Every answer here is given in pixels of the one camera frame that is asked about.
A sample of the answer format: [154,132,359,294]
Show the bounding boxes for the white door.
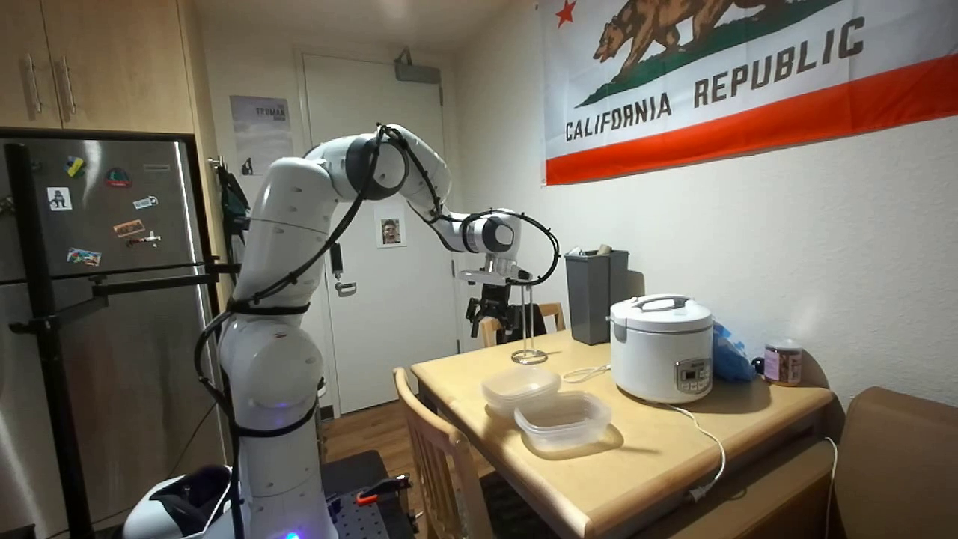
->
[301,53,466,417]

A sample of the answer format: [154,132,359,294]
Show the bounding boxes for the clear rectangular plastic container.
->
[478,366,563,420]
[511,390,614,460]

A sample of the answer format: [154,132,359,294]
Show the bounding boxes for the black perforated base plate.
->
[316,447,419,539]

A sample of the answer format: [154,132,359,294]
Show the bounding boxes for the California Republic flag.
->
[542,0,958,189]

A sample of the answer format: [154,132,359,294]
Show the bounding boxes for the stainless steel fridge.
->
[0,128,220,539]

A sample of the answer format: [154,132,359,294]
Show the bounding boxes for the white rice cooker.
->
[606,291,714,408]

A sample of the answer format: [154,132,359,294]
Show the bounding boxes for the white photo fridge magnet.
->
[41,182,75,214]

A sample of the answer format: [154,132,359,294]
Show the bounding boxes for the brown fridge magnet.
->
[110,214,150,243]

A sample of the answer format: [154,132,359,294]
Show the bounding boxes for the wooden chair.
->
[476,298,569,349]
[389,366,502,539]

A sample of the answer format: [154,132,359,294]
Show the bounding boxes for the wooden wall cabinet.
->
[0,0,198,135]

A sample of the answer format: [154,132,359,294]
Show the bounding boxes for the paper wall notice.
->
[226,93,292,176]

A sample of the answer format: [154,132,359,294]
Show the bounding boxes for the small paper portrait picture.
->
[373,213,407,252]

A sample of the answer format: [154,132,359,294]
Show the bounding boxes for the small pink can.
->
[759,337,807,390]

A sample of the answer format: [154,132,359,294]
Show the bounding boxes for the black door lock with handle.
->
[325,238,359,298]

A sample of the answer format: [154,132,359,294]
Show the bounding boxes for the blue cloth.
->
[710,319,759,385]

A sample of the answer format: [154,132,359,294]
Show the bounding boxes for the white and black device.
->
[120,460,243,539]

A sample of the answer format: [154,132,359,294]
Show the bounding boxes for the grey door closer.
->
[391,48,442,86]

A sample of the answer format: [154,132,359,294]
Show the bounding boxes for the red-handled tool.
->
[352,472,413,505]

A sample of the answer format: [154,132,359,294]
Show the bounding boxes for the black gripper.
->
[464,282,520,343]

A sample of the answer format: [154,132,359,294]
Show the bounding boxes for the white power cord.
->
[671,402,729,502]

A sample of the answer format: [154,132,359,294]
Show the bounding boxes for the dark hanging garment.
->
[211,162,250,243]

